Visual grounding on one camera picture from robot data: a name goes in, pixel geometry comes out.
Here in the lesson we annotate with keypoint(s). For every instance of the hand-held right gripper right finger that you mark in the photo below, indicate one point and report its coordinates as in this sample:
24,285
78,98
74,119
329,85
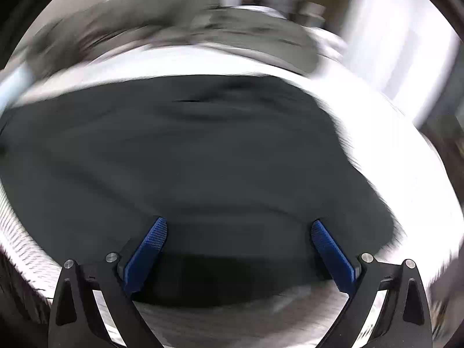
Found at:
333,253

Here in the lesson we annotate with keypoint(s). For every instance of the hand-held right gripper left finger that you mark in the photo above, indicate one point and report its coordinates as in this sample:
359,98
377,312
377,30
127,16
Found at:
145,253

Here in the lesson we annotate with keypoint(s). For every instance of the black pants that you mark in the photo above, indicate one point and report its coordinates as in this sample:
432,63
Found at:
181,159

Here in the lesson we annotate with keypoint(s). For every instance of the white curtain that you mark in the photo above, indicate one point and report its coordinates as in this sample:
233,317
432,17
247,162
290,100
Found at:
391,43

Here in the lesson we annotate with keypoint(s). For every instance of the grey duvet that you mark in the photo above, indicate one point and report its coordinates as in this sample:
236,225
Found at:
181,18

